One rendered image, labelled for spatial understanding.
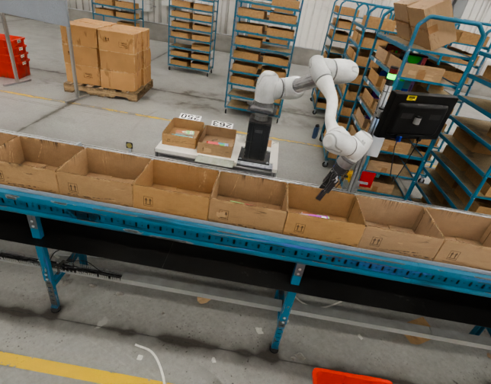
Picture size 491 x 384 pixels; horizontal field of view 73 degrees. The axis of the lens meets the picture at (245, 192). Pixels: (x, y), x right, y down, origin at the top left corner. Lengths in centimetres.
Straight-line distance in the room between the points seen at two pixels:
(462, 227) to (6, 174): 250
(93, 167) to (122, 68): 410
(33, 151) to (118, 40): 396
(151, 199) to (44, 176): 55
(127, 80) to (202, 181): 436
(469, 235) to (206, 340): 172
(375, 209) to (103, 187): 149
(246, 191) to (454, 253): 112
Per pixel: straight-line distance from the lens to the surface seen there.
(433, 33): 292
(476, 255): 204
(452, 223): 225
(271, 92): 256
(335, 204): 199
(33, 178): 201
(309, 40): 1136
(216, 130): 305
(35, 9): 626
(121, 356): 232
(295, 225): 170
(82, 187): 188
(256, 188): 192
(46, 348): 246
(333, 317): 230
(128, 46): 602
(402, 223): 215
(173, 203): 172
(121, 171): 209
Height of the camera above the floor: 197
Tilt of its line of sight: 32 degrees down
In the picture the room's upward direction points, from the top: 9 degrees clockwise
